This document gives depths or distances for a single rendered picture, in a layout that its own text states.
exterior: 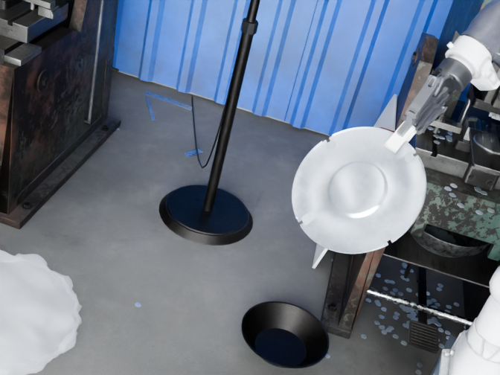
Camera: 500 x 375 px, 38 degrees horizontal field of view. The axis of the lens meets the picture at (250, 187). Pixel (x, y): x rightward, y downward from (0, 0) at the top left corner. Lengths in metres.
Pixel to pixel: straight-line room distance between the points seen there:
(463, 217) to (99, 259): 1.27
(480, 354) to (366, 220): 0.54
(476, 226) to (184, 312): 1.01
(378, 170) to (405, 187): 0.07
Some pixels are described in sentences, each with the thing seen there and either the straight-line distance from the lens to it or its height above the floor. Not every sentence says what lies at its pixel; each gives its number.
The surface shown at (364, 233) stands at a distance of 1.51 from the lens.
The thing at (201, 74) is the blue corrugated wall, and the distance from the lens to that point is 3.78.
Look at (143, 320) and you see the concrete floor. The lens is 2.45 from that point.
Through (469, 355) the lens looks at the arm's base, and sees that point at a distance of 1.90.
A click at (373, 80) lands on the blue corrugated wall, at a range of 3.64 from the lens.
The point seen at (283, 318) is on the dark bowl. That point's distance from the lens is 2.54.
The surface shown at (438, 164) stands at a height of 0.67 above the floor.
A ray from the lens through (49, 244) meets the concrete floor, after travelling 2.70.
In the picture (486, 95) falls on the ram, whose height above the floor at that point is 0.91.
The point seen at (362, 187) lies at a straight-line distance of 1.54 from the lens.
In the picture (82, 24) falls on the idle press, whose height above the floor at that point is 0.62.
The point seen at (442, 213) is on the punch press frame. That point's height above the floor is 0.55.
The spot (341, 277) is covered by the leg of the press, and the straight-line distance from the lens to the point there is 2.80.
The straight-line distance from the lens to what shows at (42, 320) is 2.19.
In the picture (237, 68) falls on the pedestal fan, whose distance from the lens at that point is 2.61.
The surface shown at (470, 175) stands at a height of 0.68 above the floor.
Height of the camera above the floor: 1.72
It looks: 32 degrees down
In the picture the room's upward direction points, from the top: 15 degrees clockwise
